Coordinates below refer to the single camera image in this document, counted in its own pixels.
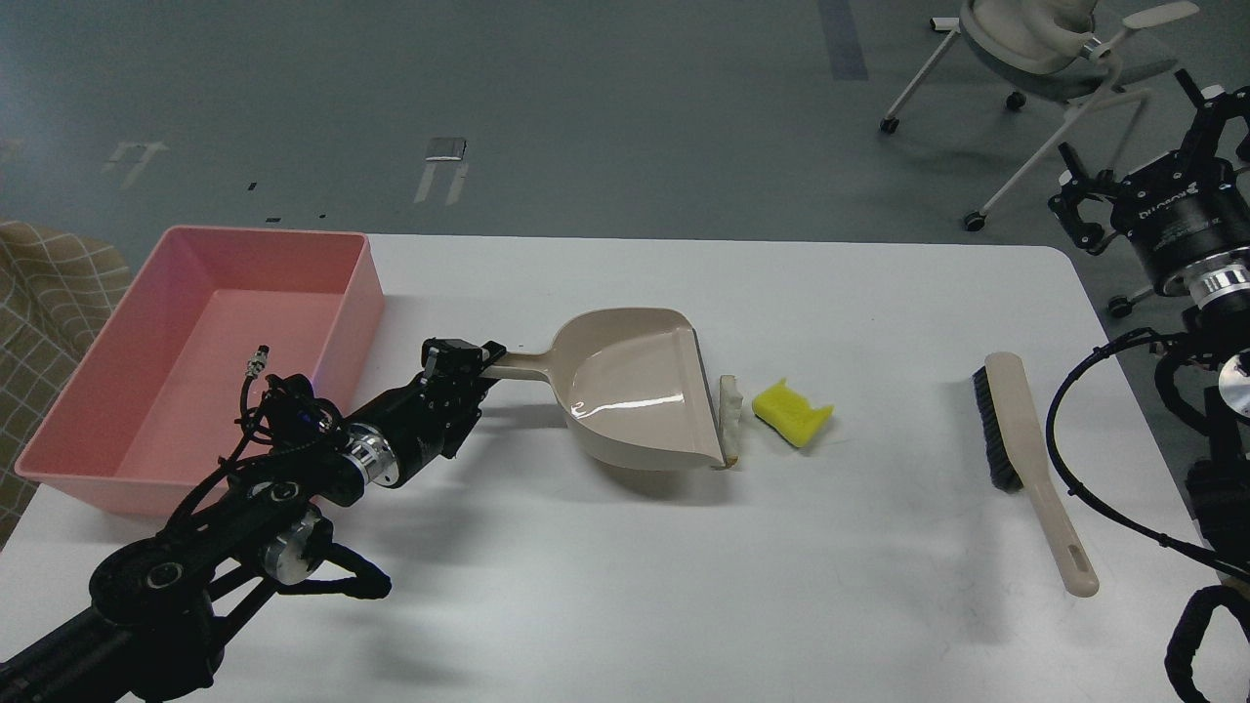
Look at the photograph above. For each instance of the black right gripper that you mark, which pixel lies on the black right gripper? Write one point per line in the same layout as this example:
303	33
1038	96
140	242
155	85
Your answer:
1178	211

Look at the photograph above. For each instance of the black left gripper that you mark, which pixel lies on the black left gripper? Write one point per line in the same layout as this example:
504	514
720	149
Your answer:
404	429

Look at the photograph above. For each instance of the beige plastic dustpan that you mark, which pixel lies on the beige plastic dustpan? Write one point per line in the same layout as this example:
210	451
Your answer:
631	385

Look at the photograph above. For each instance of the yellow sponge piece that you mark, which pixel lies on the yellow sponge piece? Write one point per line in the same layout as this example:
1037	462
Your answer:
790	414

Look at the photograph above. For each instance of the beige hand brush black bristles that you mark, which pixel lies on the beige hand brush black bristles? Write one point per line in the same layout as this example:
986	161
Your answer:
1018	462

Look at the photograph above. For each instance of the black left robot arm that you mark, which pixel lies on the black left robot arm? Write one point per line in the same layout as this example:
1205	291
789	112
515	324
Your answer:
162	610

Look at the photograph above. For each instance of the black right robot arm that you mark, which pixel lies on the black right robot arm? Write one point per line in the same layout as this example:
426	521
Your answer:
1201	378

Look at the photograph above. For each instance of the pink plastic bin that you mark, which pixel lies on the pink plastic bin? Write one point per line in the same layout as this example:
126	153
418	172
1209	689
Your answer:
153	405

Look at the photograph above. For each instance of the white rolling chair background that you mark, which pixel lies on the white rolling chair background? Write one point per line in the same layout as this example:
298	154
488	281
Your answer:
1068	53

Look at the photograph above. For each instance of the beige checked cloth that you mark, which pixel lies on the beige checked cloth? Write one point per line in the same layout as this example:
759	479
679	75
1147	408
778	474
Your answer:
57	291

